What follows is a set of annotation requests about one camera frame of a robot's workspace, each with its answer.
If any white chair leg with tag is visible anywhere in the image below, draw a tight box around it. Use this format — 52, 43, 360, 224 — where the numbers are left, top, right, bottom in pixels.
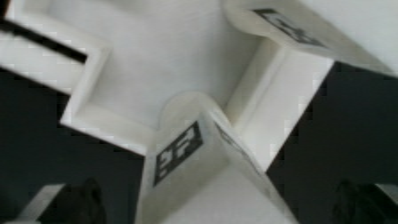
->
223, 0, 398, 78

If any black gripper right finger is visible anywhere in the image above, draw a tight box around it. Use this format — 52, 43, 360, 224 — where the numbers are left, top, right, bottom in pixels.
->
333, 180, 398, 224

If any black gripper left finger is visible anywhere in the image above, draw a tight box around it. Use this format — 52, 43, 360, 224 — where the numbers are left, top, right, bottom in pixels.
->
40, 178, 107, 224

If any white chair seat part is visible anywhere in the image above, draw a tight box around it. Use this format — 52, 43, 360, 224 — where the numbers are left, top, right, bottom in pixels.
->
0, 0, 335, 166

